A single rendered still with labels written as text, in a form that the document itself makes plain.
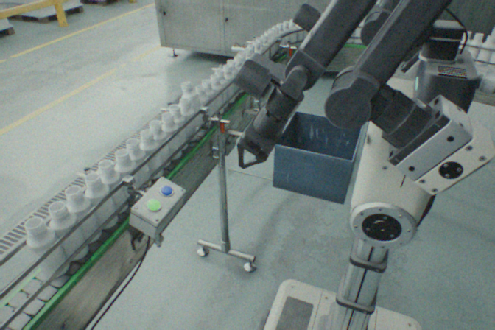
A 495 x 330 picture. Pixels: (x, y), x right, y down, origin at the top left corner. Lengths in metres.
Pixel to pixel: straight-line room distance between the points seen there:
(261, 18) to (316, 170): 3.23
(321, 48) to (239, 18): 4.00
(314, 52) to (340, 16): 0.07
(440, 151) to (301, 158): 0.85
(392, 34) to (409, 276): 1.88
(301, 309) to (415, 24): 1.38
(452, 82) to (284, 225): 1.80
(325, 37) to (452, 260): 2.08
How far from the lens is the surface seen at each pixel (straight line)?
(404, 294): 2.24
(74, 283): 0.99
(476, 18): 6.21
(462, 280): 2.45
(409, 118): 0.63
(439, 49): 0.83
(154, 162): 1.16
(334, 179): 1.45
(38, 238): 0.92
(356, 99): 0.60
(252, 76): 0.66
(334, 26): 0.60
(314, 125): 1.69
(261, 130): 0.70
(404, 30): 0.59
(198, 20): 4.85
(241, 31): 4.62
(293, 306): 1.74
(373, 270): 1.18
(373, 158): 0.85
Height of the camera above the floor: 1.73
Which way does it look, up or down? 36 degrees down
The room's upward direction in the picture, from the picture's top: straight up
